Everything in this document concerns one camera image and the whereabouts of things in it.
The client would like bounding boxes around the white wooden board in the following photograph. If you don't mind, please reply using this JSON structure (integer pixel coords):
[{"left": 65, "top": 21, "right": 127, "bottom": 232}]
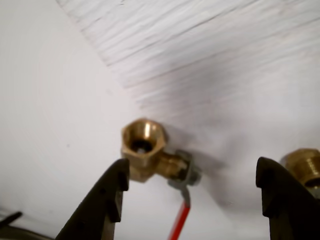
[{"left": 53, "top": 0, "right": 320, "bottom": 226}]

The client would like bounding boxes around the brass ball valve red handle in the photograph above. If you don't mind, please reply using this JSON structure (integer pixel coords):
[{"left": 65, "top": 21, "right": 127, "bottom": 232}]
[{"left": 120, "top": 119, "right": 202, "bottom": 240}]

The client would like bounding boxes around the small brass threaded fitting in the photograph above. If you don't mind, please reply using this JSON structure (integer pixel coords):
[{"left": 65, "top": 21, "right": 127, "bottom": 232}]
[{"left": 279, "top": 147, "right": 320, "bottom": 193}]

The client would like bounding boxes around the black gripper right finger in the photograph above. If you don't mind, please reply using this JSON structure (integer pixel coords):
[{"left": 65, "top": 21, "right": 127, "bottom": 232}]
[{"left": 255, "top": 156, "right": 320, "bottom": 240}]

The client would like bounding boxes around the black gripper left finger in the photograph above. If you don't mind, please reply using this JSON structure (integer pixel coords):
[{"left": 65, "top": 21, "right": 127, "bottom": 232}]
[{"left": 55, "top": 158, "right": 131, "bottom": 240}]

